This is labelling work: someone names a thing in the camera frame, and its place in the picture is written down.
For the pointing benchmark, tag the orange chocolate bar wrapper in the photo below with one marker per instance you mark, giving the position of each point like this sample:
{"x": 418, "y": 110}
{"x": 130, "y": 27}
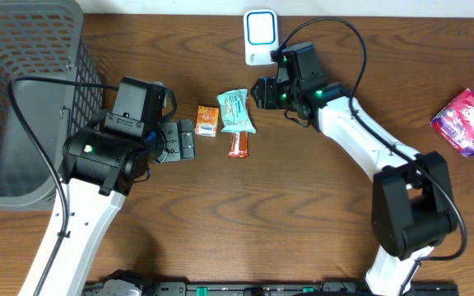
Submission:
{"x": 239, "y": 145}

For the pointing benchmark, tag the red purple snack bag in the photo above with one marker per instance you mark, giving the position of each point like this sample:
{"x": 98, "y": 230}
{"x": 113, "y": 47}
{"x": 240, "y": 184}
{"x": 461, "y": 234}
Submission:
{"x": 455, "y": 123}

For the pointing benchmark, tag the grey plastic mesh basket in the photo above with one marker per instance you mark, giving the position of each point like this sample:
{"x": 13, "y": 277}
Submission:
{"x": 41, "y": 38}

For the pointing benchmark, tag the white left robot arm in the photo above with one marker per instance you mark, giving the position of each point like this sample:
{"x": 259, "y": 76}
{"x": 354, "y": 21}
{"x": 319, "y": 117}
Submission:
{"x": 97, "y": 173}

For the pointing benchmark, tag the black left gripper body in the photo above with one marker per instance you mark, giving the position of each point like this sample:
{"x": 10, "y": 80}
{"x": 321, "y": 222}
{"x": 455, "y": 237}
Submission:
{"x": 171, "y": 140}

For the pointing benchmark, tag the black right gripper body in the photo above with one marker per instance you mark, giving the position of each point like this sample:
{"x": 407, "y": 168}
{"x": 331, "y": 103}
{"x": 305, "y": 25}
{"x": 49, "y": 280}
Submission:
{"x": 276, "y": 95}

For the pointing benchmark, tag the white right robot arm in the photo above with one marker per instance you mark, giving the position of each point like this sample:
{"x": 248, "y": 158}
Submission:
{"x": 413, "y": 216}

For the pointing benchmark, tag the orange tissue pack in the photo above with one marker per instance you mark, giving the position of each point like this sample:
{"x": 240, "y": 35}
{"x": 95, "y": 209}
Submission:
{"x": 207, "y": 121}

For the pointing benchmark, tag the teal snack packet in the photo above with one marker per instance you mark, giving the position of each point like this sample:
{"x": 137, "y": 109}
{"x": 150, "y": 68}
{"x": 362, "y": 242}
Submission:
{"x": 234, "y": 111}

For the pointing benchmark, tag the white barcode scanner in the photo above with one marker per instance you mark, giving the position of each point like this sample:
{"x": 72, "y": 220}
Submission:
{"x": 260, "y": 36}

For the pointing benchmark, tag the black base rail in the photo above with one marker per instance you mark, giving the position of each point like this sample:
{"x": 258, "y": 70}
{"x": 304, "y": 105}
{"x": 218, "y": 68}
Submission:
{"x": 122, "y": 283}

